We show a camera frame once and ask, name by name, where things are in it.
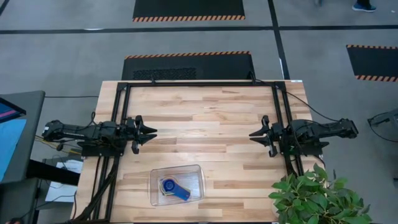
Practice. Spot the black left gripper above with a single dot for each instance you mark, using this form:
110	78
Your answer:
135	140

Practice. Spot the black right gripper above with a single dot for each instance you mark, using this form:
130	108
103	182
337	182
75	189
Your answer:
273	137

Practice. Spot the green measuring cup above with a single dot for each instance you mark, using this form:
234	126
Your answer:
160	188

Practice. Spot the dark blue measuring cup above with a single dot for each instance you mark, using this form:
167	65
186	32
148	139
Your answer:
169	185

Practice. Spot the clear plastic basket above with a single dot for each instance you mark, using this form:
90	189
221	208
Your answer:
192	174

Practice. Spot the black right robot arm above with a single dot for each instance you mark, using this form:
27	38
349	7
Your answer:
326	127

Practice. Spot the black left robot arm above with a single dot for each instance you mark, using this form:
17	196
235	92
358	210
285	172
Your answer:
71	130

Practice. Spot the green leafy plant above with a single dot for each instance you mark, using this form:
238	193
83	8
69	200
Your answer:
311	199

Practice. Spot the black floor mat with grille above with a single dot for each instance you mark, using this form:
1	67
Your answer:
217	67

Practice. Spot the black shelf board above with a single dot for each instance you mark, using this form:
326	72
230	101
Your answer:
53	174

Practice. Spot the white paper sheet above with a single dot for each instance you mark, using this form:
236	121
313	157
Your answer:
59	193

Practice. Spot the black hazard-striped floor mat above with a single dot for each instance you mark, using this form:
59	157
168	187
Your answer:
186	7
373	62

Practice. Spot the blue computer screen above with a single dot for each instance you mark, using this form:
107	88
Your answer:
9	140

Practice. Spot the person's shoe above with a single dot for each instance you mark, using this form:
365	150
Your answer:
363	7

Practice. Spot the black aluminium table frame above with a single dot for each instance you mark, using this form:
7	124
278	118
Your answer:
199	84

